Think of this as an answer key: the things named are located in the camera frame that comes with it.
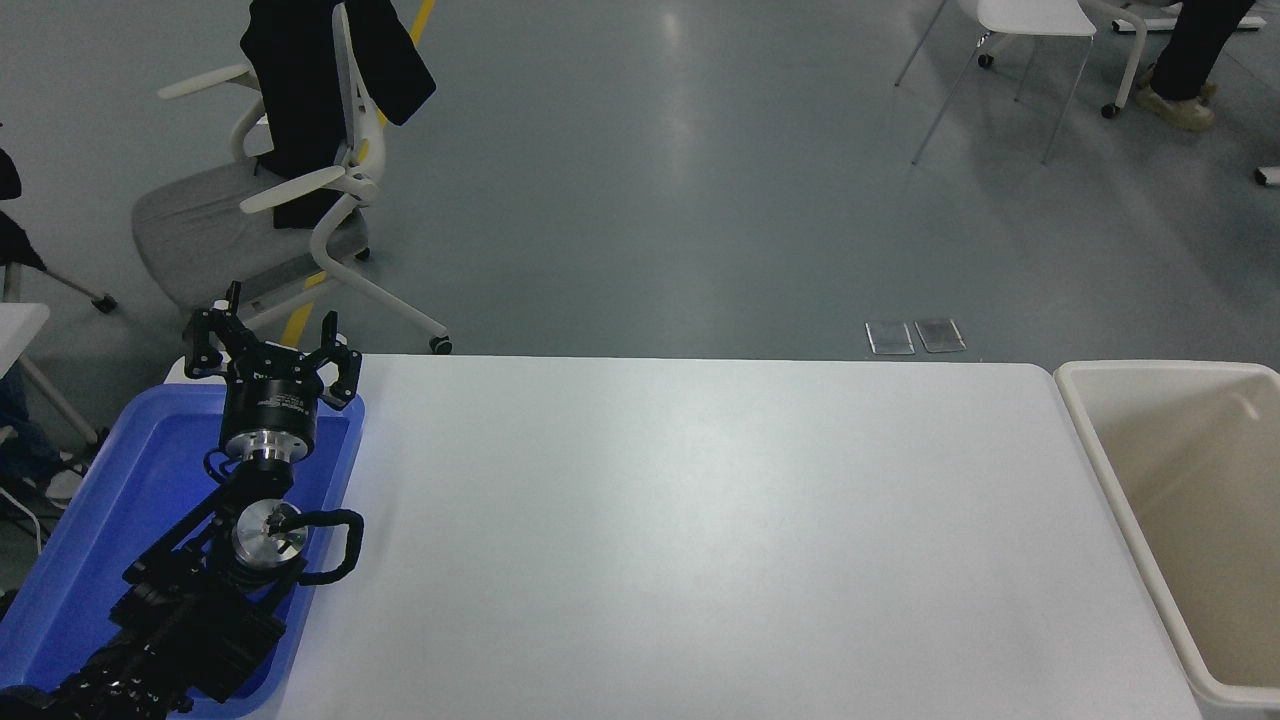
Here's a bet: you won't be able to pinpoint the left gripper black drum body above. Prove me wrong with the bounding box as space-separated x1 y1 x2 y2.
219 345 328 437

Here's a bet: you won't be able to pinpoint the grey chair leg with caster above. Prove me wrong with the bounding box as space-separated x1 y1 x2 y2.
0 260 118 316

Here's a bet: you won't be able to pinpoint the white shell chair thin legs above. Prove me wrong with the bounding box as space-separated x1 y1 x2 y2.
893 0 1101 167

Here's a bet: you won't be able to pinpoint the white office chair grey seat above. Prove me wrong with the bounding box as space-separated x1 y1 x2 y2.
130 0 453 356

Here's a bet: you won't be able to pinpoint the white floor bar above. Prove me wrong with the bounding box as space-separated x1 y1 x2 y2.
1115 15 1271 37

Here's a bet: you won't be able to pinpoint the black jacket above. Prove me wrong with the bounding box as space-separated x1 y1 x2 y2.
240 0 438 231

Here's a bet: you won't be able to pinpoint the person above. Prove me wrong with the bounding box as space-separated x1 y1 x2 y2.
0 118 91 506
1135 0 1257 133

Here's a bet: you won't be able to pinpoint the blue plastic tray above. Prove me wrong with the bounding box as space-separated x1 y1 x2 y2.
0 383 367 719

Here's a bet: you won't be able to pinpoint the large pale plastic bin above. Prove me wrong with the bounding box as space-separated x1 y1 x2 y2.
1053 360 1280 720

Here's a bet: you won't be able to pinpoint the white chair frame with caster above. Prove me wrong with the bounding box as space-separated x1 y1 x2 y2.
1080 0 1151 121

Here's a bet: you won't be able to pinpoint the white cable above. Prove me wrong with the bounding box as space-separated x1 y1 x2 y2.
0 487 46 556

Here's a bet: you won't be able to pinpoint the small white table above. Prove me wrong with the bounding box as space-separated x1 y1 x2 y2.
0 303 101 446

